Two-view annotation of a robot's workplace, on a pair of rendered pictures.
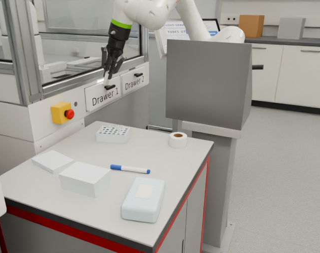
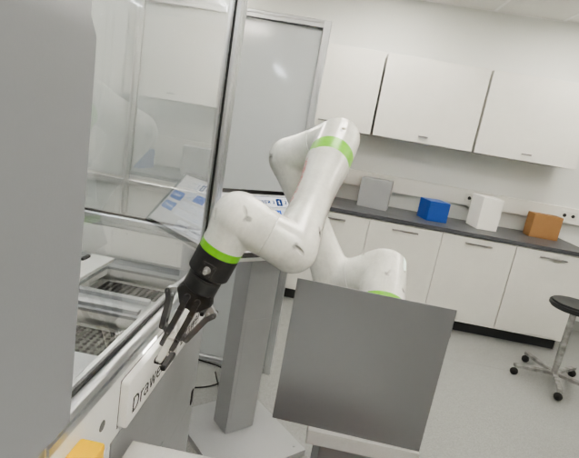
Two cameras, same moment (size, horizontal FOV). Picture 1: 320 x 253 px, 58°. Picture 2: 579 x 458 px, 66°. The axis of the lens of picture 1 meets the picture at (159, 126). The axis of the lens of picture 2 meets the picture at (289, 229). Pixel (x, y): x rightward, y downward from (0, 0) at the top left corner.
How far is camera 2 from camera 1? 0.59 m
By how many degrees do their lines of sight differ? 21
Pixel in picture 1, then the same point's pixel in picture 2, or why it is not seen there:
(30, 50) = not seen: hidden behind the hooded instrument
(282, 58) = (367, 238)
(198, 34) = (326, 252)
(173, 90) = (295, 370)
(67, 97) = (90, 421)
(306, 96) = not seen: hidden behind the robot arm
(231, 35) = (393, 268)
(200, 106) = (347, 403)
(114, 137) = not seen: outside the picture
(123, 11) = (236, 235)
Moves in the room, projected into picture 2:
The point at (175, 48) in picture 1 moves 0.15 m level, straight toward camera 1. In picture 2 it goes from (312, 296) to (333, 325)
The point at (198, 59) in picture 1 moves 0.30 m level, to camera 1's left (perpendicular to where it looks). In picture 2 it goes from (355, 322) to (232, 319)
